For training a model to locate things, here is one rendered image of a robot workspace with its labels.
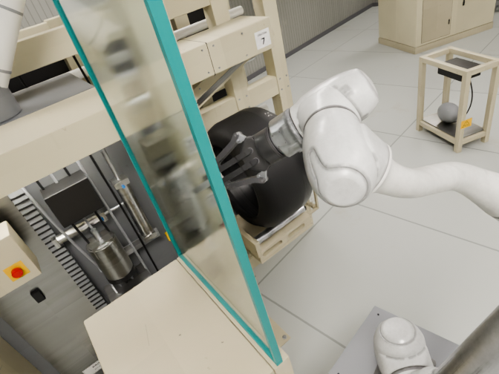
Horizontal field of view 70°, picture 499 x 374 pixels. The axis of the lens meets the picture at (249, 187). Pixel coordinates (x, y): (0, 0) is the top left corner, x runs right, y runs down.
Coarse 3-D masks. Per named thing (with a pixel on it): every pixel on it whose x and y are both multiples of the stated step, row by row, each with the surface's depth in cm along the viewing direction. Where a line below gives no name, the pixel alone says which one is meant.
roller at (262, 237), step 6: (300, 210) 188; (294, 216) 187; (282, 222) 184; (288, 222) 185; (270, 228) 181; (276, 228) 182; (258, 234) 179; (264, 234) 179; (270, 234) 180; (258, 240) 177
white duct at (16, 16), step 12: (0, 0) 115; (12, 0) 117; (24, 0) 121; (0, 12) 116; (12, 12) 118; (0, 24) 117; (12, 24) 119; (0, 36) 118; (12, 36) 121; (0, 48) 119; (12, 48) 123; (0, 60) 120; (12, 60) 125; (0, 72) 122; (0, 84) 123
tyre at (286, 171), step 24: (240, 120) 162; (264, 120) 160; (216, 144) 166; (240, 144) 153; (288, 168) 155; (240, 192) 203; (264, 192) 154; (288, 192) 158; (264, 216) 165; (288, 216) 172
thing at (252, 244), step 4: (240, 228) 182; (244, 232) 179; (244, 236) 177; (248, 236) 176; (244, 240) 180; (248, 240) 175; (252, 240) 173; (256, 240) 172; (244, 244) 183; (248, 244) 178; (252, 244) 172; (256, 244) 171; (248, 248) 181; (252, 248) 175; (256, 248) 172; (260, 248) 174; (252, 252) 179; (256, 252) 174; (260, 252) 175; (260, 256) 176
